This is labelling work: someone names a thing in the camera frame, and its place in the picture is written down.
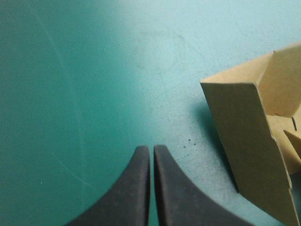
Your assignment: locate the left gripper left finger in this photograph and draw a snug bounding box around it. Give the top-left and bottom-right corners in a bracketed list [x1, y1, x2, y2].
[63, 145, 151, 226]

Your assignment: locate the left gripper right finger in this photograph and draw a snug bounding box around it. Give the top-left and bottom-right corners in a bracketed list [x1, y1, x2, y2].
[153, 145, 255, 226]

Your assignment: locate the brown cardboard box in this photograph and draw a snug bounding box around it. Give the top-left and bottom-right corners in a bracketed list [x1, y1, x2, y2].
[200, 41, 301, 226]

